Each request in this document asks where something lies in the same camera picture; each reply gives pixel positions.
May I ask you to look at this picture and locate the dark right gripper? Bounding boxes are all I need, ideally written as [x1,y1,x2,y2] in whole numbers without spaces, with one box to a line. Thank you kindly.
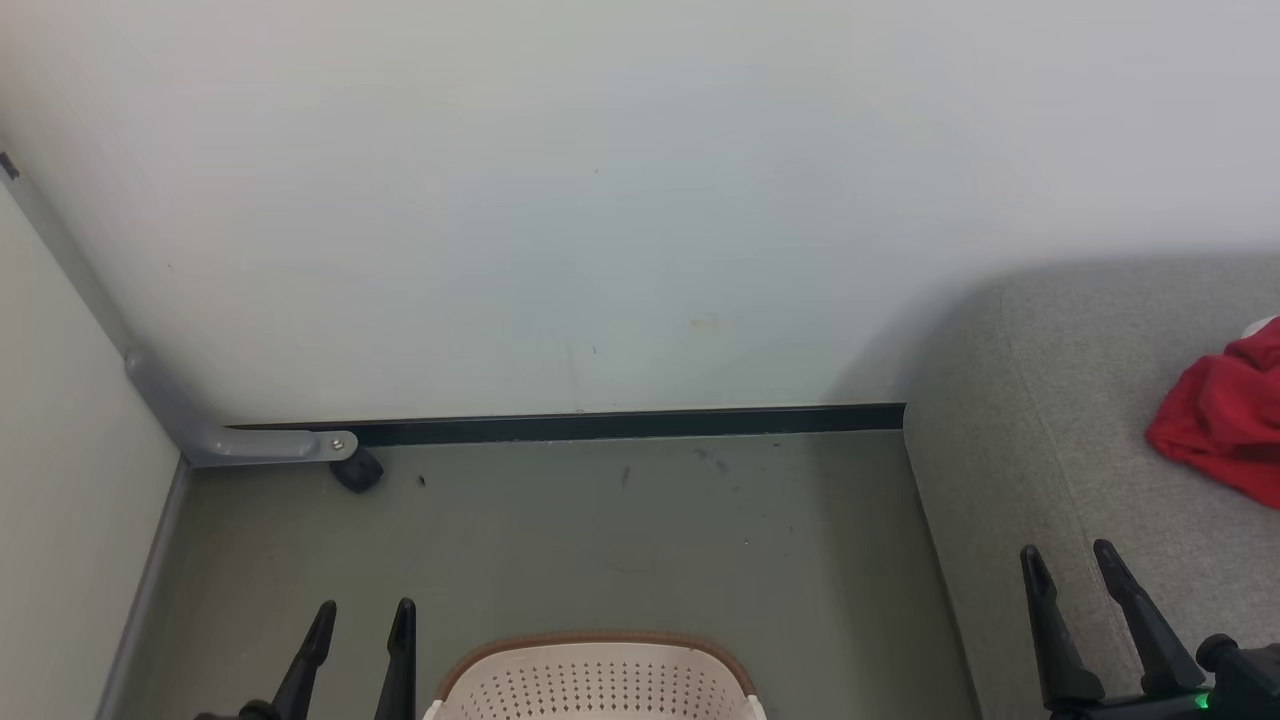
[1019,539,1217,720]

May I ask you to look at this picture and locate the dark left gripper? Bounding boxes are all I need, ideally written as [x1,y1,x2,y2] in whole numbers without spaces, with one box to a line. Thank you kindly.
[195,597,417,720]

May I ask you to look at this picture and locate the red garment with white trim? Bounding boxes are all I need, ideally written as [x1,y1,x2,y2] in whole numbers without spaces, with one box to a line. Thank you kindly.
[1144,314,1280,512]

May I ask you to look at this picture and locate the beige perforated laundry basket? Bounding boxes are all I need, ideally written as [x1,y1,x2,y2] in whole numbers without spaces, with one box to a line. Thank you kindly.
[424,631,768,720]

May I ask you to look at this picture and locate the grey fabric sofa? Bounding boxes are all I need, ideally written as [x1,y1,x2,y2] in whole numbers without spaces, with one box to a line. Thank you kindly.
[902,254,1280,720]

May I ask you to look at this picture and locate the black baseboard strip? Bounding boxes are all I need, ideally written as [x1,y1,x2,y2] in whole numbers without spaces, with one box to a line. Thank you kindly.
[224,402,907,448]

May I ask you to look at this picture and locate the grey metal foot bracket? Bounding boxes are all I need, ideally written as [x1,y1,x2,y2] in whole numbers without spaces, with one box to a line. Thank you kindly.
[123,348,359,470]

